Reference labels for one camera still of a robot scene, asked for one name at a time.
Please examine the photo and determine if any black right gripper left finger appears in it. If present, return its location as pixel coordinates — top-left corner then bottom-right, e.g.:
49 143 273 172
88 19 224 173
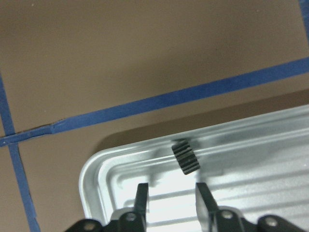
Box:
134 183 149 232

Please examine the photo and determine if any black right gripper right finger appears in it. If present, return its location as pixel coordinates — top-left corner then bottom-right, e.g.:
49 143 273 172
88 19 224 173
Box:
195 183 219 232

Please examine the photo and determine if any black bearing gear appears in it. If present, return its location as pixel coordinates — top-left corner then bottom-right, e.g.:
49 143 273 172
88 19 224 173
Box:
171 139 200 175

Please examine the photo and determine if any silver ribbed metal tray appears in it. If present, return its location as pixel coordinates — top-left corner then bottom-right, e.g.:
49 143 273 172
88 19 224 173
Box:
79 105 309 232

